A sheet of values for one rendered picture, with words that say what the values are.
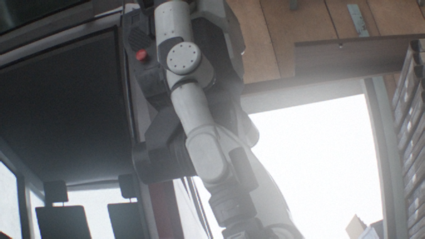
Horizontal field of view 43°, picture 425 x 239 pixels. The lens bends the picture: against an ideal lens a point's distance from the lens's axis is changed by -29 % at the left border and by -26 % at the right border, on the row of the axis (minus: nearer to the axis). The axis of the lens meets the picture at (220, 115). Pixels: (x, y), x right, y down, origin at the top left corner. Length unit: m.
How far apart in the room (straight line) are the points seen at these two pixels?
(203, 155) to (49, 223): 2.87
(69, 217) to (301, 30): 2.11
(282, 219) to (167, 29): 0.53
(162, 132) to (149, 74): 0.15
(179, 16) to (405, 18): 3.42
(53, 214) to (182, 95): 2.79
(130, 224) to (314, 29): 1.85
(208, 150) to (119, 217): 2.66
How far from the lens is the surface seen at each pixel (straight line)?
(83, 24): 2.79
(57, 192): 4.25
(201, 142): 1.46
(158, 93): 1.76
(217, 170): 1.43
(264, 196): 1.63
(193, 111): 1.51
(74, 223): 4.15
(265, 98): 4.59
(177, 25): 1.61
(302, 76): 3.79
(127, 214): 4.07
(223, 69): 1.73
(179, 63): 1.53
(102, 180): 4.82
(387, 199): 4.17
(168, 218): 2.09
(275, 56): 4.48
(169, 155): 1.72
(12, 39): 2.74
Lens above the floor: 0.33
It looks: 23 degrees up
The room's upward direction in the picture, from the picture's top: 10 degrees counter-clockwise
